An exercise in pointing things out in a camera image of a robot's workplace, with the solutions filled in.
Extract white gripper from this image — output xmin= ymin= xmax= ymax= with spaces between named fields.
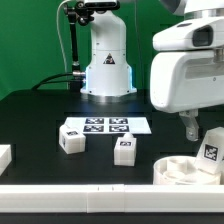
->
xmin=150 ymin=16 xmax=224 ymax=141

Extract white round stool seat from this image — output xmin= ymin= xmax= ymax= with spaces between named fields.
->
xmin=153 ymin=156 xmax=221 ymax=185

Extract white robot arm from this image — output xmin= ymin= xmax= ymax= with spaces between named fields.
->
xmin=82 ymin=0 xmax=224 ymax=141

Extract paper sheet with markers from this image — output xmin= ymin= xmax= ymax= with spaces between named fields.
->
xmin=64 ymin=117 xmax=151 ymax=134

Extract white front rail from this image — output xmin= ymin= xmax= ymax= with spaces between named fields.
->
xmin=0 ymin=185 xmax=224 ymax=213

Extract black cables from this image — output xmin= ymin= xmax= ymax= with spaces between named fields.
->
xmin=31 ymin=73 xmax=75 ymax=90

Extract white cable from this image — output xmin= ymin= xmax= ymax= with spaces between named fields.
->
xmin=55 ymin=0 xmax=73 ymax=74

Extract white left rail block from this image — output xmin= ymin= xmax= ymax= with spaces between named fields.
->
xmin=0 ymin=145 xmax=12 ymax=176

